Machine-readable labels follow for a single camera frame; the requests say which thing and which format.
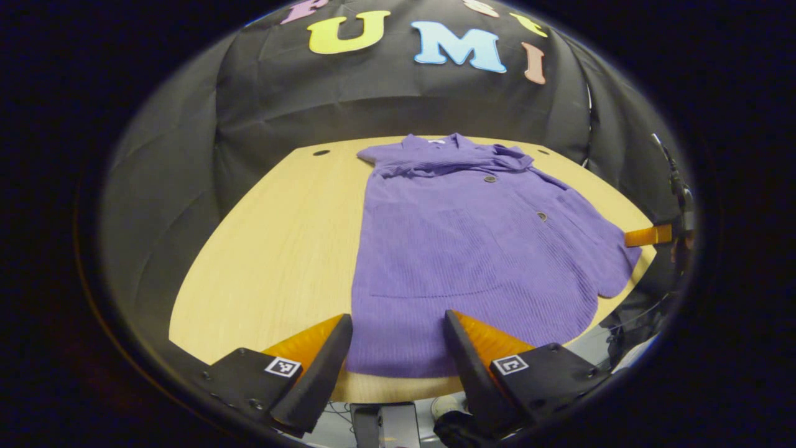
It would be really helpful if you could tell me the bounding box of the black backdrop cloth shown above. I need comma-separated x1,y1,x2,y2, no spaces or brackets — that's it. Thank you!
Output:
99,0,691,349

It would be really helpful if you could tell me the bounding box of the person's dark clothing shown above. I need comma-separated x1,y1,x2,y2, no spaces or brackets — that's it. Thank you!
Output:
600,292,675,369

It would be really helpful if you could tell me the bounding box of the purple button shirt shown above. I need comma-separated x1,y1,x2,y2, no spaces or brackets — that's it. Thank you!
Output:
345,133,642,378

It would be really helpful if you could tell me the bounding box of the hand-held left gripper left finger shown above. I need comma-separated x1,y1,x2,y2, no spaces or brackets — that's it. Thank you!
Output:
199,314,354,436

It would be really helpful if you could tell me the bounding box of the black rectangular box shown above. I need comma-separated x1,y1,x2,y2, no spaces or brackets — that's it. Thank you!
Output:
349,402,422,448

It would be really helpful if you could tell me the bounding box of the white round object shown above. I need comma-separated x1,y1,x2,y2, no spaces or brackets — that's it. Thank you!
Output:
430,395,467,419

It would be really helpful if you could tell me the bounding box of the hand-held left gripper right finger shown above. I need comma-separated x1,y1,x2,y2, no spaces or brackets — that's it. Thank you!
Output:
443,309,613,436

